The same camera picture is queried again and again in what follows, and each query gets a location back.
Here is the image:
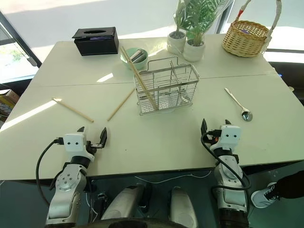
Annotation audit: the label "black window frame bar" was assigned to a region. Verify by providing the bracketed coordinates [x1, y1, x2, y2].
[0, 10, 44, 70]

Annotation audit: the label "olive-leaf plant in white pot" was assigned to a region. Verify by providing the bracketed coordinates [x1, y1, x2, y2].
[166, 0, 191, 54]

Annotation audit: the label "thin white floor cable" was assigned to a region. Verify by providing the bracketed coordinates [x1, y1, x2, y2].
[133, 169, 212, 185]

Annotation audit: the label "cardboard boxes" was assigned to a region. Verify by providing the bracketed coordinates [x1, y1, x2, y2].
[0, 88, 21, 124]

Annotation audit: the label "pale green bowl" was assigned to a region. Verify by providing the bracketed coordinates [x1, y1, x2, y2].
[120, 47, 149, 71]

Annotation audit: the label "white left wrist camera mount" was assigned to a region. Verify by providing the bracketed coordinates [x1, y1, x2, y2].
[63, 133, 95, 162]

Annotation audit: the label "metal wire cutlery caddy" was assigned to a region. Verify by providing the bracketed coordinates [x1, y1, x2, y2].
[133, 55, 200, 116]

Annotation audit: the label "silver robot leg cover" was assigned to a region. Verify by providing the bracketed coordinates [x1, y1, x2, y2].
[100, 184, 153, 222]
[169, 186, 199, 228]

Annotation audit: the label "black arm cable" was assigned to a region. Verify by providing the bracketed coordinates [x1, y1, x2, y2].
[200, 132, 252, 191]
[35, 137, 64, 208]

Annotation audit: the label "silver metal pieces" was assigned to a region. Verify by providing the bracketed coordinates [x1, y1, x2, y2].
[130, 48, 146, 64]

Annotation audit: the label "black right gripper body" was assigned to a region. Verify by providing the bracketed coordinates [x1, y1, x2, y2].
[204, 129, 223, 144]

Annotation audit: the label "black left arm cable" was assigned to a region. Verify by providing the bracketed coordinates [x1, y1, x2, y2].
[35, 137, 64, 208]

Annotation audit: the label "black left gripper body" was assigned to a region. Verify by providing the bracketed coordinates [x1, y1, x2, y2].
[85, 140, 105, 157]

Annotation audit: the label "silver metal spoon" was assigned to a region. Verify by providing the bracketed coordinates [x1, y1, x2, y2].
[224, 87, 254, 122]

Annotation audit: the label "wooden chopstick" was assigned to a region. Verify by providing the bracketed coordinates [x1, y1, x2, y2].
[123, 47, 159, 111]
[51, 97, 95, 123]
[106, 88, 136, 122]
[121, 46, 157, 112]

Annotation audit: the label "palm plant in white pot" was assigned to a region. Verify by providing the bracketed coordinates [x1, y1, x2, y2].
[181, 0, 227, 63]

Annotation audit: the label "dark trouser leg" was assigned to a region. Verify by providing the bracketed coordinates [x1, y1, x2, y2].
[275, 170, 304, 200]

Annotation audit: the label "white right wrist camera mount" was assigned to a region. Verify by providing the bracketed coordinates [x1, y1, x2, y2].
[214, 125, 241, 151]

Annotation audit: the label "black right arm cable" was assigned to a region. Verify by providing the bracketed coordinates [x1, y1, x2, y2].
[200, 132, 252, 191]

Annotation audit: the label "black tissue box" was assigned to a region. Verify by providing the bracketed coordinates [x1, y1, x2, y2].
[72, 26, 120, 57]

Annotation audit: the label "wicker basket with handle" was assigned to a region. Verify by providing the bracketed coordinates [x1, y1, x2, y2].
[221, 0, 283, 58]

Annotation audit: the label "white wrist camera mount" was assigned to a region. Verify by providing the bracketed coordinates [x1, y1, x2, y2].
[214, 125, 241, 151]
[63, 133, 95, 162]

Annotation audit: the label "white sneaker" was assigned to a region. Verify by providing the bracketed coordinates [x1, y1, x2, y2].
[250, 182, 281, 209]

